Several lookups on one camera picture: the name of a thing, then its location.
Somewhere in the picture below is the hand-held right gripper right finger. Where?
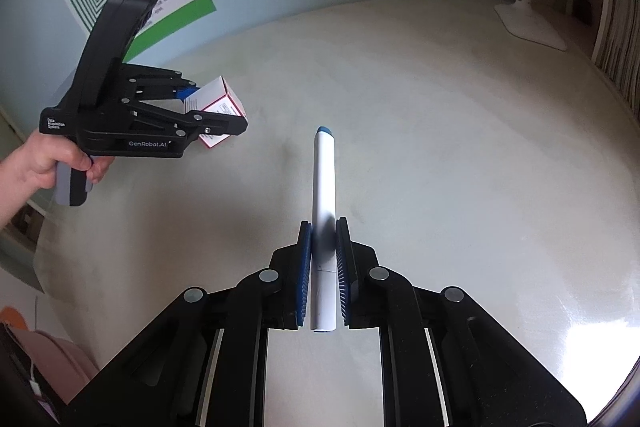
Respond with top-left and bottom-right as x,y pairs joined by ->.
335,217 -> 588,427

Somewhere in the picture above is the person's left hand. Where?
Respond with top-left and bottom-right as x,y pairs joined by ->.
15,129 -> 116,208

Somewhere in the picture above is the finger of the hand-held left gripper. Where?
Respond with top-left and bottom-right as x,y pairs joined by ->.
131,98 -> 250,138
124,62 -> 199,102

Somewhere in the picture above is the white cable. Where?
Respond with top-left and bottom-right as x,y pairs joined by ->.
26,296 -> 47,395

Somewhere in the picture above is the red and white small box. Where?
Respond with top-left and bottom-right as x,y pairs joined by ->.
184,76 -> 248,152

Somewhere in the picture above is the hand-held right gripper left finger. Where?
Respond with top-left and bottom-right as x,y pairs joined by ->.
65,219 -> 313,427

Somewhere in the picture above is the white marker pen blue cap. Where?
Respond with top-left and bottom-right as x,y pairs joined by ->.
310,126 -> 337,334

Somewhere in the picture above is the person's left forearm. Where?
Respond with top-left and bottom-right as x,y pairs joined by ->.
0,154 -> 33,234

